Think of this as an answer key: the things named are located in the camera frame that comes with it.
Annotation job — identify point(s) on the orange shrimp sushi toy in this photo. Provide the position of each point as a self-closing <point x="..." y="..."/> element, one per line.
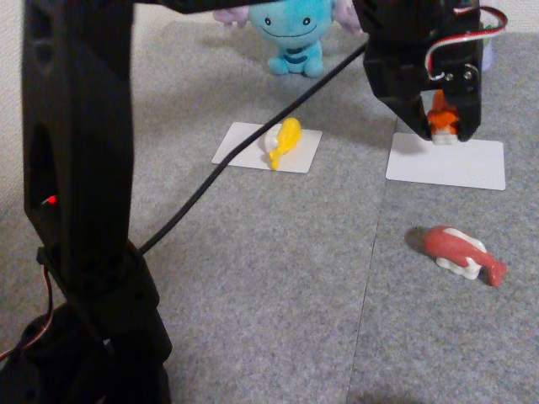
<point x="442" y="120"/>

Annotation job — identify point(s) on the yellow egg sushi toy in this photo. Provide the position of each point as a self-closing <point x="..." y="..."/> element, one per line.
<point x="286" y="136"/>

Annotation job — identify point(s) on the blue Wooper plush toy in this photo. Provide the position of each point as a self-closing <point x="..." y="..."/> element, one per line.
<point x="290" y="29"/>

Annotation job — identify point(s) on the red tuna sushi toy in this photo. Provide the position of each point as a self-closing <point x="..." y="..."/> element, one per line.
<point x="459" y="250"/>

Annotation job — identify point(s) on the white rectangular card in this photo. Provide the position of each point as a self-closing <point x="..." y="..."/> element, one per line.
<point x="244" y="147"/>
<point x="446" y="166"/>

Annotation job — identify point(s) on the grey carpet mat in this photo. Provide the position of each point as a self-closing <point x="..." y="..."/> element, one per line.
<point x="252" y="273"/>
<point x="442" y="336"/>

